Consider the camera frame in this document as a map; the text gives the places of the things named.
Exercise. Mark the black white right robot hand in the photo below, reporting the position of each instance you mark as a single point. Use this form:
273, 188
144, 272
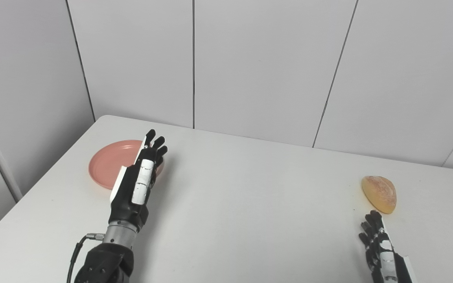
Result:
397, 271

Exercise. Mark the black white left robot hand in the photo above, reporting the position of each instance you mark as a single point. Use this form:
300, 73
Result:
126, 200

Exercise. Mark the pink round plate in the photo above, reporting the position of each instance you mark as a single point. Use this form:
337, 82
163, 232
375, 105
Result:
106, 165

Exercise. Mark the golden bread roll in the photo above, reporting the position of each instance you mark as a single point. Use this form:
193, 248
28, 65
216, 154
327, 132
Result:
380, 194

